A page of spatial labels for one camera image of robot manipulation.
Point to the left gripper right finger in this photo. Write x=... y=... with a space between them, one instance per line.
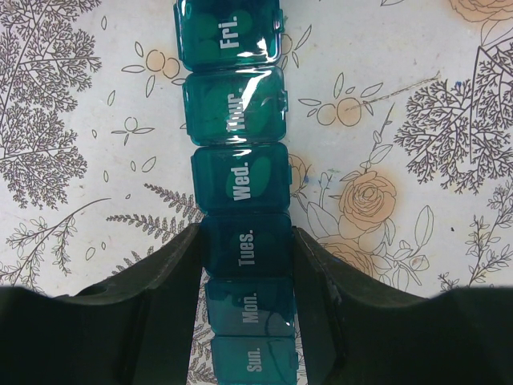
x=357 y=330

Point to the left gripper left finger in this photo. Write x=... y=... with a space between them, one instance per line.
x=135 y=327

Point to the teal weekly pill organizer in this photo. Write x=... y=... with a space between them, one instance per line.
x=235 y=104

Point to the floral tablecloth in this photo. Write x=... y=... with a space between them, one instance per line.
x=398 y=128

